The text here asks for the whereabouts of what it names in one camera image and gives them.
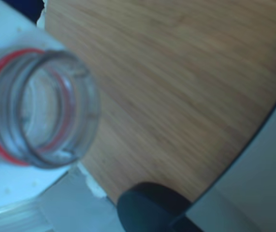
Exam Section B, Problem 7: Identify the clear bottle nutrition-mark red label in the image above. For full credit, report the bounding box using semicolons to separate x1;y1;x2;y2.
0;48;100;170

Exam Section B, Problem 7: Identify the black round object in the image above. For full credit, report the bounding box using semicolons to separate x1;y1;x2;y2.
117;181;201;232

